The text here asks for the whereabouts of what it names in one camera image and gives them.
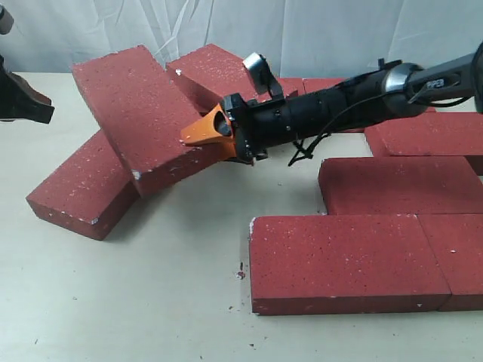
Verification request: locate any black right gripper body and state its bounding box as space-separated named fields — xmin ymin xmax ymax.
xmin=221 ymin=94 xmax=301 ymax=164

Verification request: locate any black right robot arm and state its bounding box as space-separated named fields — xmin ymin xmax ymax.
xmin=181 ymin=48 xmax=482 ymax=164

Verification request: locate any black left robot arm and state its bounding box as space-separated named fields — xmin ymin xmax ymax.
xmin=0 ymin=56 xmax=55 ymax=124

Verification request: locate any rear row left brick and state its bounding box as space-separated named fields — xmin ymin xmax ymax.
xmin=279 ymin=77 xmax=306 ymax=98

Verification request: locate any rear row right brick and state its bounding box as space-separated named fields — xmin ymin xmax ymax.
xmin=302 ymin=77 xmax=437 ymax=133

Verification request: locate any red brick lying on table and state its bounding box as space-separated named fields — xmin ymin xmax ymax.
xmin=26 ymin=130 xmax=140 ymax=241

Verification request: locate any white backdrop cloth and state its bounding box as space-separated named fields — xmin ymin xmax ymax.
xmin=1 ymin=1 xmax=482 ymax=78

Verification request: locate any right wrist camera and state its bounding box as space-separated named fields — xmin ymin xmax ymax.
xmin=242 ymin=52 xmax=285 ymax=100

